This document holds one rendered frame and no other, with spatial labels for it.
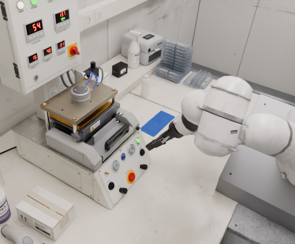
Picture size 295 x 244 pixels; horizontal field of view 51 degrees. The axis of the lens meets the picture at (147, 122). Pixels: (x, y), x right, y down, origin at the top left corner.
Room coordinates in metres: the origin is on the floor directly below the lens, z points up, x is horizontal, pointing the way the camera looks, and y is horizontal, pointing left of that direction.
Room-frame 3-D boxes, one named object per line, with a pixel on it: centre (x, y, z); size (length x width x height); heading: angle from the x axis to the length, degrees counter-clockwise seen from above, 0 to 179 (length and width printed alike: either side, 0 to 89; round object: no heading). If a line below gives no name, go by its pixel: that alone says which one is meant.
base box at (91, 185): (1.05, 0.27, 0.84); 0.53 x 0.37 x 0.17; 62
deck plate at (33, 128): (1.06, 0.31, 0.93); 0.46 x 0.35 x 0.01; 62
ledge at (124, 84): (1.79, 0.23, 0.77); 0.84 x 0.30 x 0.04; 153
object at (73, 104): (1.08, 0.30, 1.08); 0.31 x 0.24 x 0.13; 152
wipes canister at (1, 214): (0.69, 0.54, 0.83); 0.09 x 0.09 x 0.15
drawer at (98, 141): (1.02, 0.24, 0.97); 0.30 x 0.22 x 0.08; 62
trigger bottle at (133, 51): (1.92, 0.13, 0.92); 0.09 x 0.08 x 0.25; 70
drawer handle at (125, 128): (0.96, 0.12, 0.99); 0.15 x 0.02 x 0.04; 152
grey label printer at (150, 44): (2.06, 0.09, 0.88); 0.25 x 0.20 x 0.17; 57
